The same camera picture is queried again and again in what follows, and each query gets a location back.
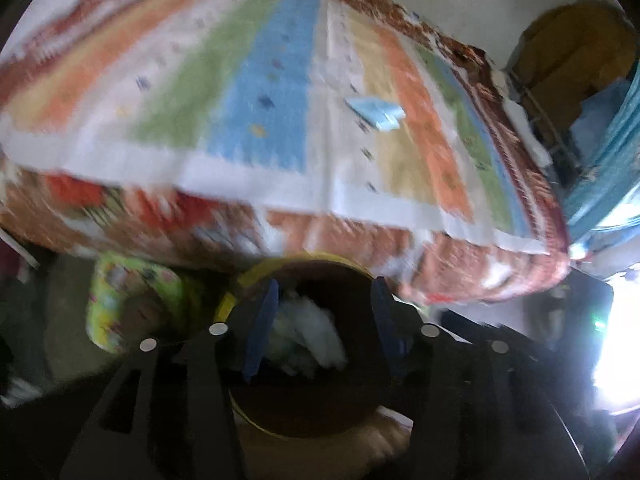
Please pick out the yellow-rimmed dark bin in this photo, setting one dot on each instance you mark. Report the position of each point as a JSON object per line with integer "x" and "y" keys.
{"x": 320, "y": 400}

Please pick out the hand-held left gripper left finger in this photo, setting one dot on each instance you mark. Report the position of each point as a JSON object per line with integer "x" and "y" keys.
{"x": 260, "y": 330}

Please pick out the pale blue packet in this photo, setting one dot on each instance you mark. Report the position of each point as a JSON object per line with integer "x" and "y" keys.
{"x": 377, "y": 112}

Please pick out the white plastic bag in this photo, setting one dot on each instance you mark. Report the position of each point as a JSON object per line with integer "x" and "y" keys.
{"x": 310, "y": 332}

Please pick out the teal cloth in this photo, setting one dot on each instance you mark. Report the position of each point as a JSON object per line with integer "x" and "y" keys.
{"x": 605, "y": 160}

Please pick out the green patterned bag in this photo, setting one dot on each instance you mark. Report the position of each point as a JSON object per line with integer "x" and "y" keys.
{"x": 115, "y": 305}

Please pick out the colourful striped bedspread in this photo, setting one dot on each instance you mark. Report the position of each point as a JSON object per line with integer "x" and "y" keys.
{"x": 480, "y": 270}

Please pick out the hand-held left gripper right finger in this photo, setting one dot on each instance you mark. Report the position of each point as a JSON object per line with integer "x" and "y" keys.
{"x": 387, "y": 327}

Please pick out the brown cloth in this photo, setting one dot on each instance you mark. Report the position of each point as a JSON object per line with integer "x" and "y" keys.
{"x": 565, "y": 50}

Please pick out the striped colourful mat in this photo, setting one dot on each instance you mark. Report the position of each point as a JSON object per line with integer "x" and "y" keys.
{"x": 280, "y": 110}

